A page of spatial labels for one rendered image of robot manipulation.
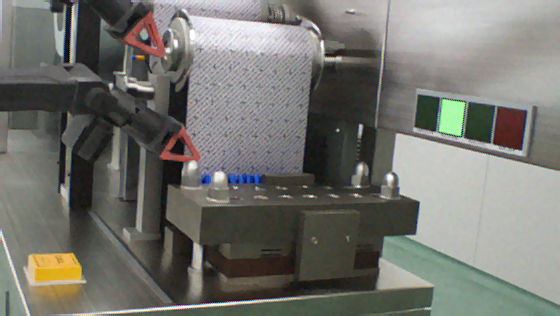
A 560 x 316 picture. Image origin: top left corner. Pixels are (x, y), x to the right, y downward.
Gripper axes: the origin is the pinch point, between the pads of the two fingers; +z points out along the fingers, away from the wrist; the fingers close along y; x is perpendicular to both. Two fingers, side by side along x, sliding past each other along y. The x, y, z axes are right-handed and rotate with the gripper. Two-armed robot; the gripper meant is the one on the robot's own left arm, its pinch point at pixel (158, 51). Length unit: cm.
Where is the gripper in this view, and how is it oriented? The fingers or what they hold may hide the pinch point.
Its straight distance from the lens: 123.5
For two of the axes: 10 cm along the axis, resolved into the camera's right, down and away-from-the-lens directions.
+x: 6.5, -7.5, 1.3
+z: 6.6, 6.4, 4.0
